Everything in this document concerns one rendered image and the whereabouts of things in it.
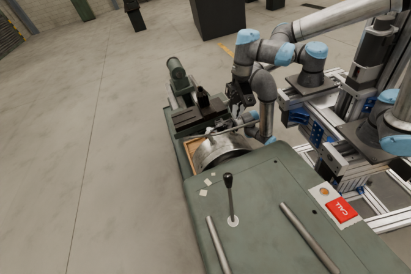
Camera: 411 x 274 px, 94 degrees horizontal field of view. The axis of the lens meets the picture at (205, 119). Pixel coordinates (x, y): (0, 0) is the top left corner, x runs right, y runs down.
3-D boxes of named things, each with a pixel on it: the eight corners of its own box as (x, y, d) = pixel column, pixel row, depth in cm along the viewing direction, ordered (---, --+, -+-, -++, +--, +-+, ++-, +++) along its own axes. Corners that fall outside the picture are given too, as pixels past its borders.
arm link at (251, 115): (260, 123, 120) (260, 114, 114) (244, 129, 119) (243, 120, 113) (254, 116, 126) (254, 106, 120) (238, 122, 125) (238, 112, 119)
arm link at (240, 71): (257, 65, 69) (236, 67, 67) (254, 77, 72) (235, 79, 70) (247, 58, 74) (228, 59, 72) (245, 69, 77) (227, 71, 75)
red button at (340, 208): (356, 216, 57) (359, 213, 56) (339, 224, 56) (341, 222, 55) (339, 198, 61) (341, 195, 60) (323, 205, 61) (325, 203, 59)
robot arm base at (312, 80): (314, 71, 126) (317, 58, 120) (329, 83, 115) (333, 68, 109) (292, 77, 126) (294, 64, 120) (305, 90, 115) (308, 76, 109)
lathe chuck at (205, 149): (259, 166, 108) (247, 133, 87) (210, 192, 109) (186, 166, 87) (251, 154, 115) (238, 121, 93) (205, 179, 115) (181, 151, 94)
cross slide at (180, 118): (228, 112, 150) (227, 108, 147) (176, 132, 145) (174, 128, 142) (219, 100, 163) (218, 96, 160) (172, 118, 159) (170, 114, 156)
